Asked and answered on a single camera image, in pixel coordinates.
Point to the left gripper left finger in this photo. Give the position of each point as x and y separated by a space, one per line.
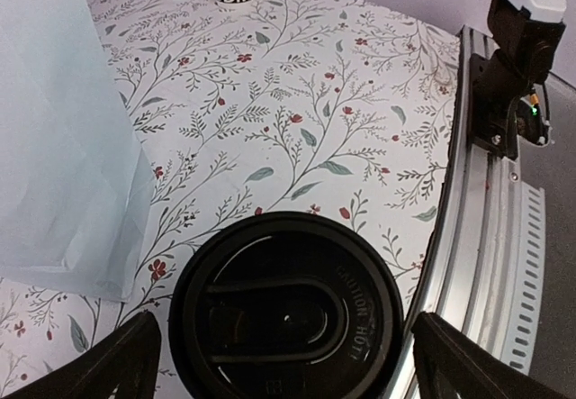
122 365

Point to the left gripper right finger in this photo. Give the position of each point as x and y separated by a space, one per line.
449 365

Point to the light blue paper bag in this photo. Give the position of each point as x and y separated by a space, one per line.
76 183

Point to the black lidded coffee cup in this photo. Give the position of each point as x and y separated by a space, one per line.
285 305

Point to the floral table mat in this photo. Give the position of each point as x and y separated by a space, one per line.
338 108

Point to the front aluminium rail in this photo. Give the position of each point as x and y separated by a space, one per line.
485 264

